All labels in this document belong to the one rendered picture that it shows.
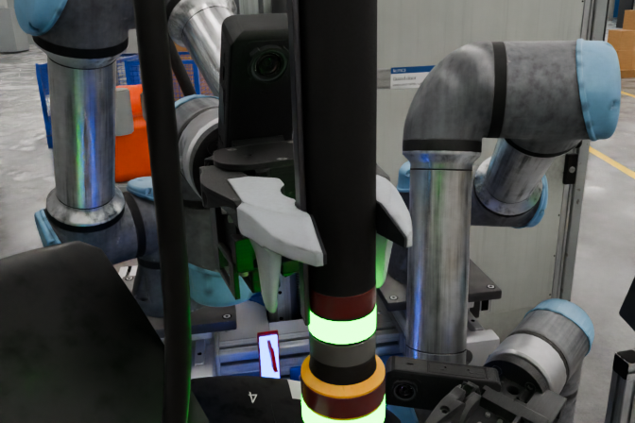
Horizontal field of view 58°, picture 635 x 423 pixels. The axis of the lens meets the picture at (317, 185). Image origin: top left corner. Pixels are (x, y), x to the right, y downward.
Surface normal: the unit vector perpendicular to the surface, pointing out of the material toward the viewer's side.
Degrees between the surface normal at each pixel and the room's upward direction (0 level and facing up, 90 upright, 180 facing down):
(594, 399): 0
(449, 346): 75
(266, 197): 1
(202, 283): 92
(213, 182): 1
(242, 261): 89
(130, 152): 90
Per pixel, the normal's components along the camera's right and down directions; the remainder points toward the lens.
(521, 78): -0.17, -0.06
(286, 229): -0.42, -0.54
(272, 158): -0.04, -0.95
